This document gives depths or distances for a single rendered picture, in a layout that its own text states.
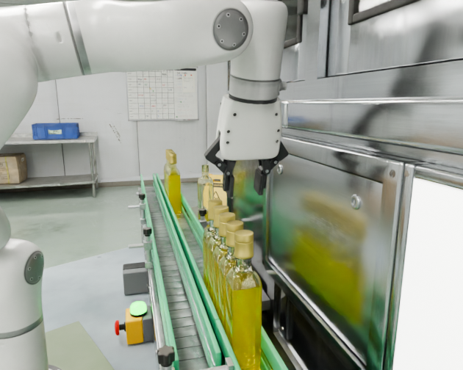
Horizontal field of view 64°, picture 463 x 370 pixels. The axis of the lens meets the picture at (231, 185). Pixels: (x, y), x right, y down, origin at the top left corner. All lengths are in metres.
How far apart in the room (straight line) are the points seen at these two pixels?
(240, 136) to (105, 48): 0.23
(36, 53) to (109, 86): 6.03
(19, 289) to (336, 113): 0.60
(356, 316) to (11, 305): 0.56
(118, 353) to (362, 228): 0.75
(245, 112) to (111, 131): 5.99
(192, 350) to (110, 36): 0.63
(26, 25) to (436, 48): 0.46
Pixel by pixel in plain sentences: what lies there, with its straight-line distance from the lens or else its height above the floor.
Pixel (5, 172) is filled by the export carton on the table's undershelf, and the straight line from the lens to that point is 6.18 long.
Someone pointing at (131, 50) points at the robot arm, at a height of 1.45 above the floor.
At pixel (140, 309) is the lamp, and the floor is 0.85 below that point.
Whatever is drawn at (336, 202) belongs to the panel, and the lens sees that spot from 0.61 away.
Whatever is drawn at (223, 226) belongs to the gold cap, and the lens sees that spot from 0.76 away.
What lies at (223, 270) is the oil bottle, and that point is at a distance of 0.73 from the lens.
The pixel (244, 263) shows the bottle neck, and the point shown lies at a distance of 0.67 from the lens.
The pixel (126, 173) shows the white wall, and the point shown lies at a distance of 6.60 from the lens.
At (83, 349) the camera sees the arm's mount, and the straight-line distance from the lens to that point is 0.98.
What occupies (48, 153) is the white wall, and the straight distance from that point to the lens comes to 6.66.
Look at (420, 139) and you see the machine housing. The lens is 0.47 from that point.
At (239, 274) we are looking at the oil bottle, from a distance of 0.67.
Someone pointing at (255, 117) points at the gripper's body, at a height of 1.37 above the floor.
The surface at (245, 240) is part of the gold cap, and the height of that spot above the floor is 1.15.
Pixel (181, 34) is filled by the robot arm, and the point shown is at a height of 1.46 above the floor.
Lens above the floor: 1.39
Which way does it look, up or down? 12 degrees down
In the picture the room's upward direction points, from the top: straight up
